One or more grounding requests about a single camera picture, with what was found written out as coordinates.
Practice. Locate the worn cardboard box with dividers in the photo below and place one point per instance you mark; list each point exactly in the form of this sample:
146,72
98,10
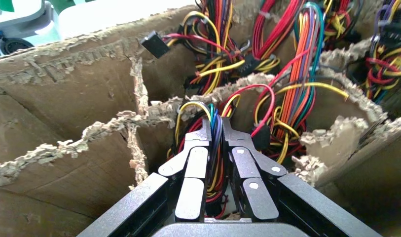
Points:
56,98

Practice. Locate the grey wheeled base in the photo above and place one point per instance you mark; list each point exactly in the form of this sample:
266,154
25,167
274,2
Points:
17,23

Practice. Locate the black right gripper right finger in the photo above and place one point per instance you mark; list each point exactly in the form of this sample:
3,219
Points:
257,199

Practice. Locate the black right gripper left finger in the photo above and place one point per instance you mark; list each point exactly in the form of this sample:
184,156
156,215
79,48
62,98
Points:
192,196

